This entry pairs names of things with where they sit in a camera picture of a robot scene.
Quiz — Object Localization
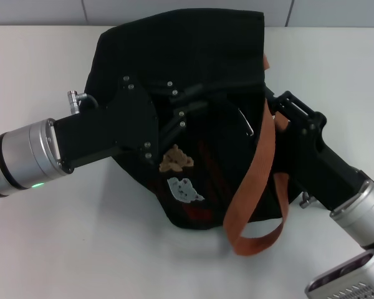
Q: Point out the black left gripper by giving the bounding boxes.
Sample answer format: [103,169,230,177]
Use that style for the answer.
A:
[52,74,209,174]

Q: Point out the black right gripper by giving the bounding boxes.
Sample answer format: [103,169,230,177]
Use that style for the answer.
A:
[264,86,372,213]

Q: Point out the black food bag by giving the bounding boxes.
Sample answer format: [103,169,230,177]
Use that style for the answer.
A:
[82,11,290,257]

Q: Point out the silver pocket zipper pull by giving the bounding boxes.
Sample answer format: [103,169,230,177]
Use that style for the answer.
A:
[236,107,255,137]

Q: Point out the right wrist thin cable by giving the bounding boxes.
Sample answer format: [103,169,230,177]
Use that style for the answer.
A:
[298,192,313,209]

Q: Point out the left gripper elbow plug cable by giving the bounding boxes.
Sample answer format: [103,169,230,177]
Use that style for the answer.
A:
[67,90,99,116]

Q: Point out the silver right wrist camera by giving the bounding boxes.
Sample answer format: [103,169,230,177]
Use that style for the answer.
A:
[304,249,374,299]

